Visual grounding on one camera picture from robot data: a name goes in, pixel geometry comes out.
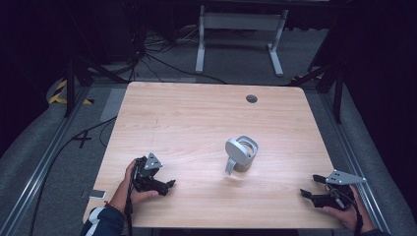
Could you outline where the white metal desk frame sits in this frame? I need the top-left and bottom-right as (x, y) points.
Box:
(195, 4), (290, 78)

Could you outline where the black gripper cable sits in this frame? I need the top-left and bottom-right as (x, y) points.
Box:
(124, 158), (139, 236)
(324, 183), (365, 236)

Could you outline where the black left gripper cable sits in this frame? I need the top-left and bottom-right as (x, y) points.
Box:
(124, 158), (139, 236)

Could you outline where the aluminium floor rail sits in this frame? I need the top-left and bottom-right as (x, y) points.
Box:
(319, 92), (392, 234)
(0, 86), (91, 236)

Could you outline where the person's left hand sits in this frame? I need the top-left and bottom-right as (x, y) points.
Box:
(109, 158), (160, 214)

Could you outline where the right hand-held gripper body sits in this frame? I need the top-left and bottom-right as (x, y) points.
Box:
(314, 169), (368, 211)

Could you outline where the yellow black hazard tape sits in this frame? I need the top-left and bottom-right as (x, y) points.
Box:
(48, 79), (95, 106)

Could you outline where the person's right hand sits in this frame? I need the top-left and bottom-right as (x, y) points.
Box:
(322, 185), (377, 234)

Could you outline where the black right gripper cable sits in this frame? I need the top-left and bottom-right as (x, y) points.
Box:
(324, 183), (365, 236)

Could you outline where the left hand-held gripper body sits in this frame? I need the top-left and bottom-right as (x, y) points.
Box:
(132, 151), (167, 197)

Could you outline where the black floor cable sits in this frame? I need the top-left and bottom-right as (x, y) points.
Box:
(29, 116), (118, 236)

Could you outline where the bundle of floor cables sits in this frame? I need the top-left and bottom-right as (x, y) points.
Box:
(126, 24), (227, 86)

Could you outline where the black metal stand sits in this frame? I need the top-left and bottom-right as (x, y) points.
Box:
(62, 0), (131, 118)
(289, 19), (345, 125)

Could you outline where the small grey card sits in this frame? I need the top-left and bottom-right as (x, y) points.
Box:
(88, 189), (108, 200)

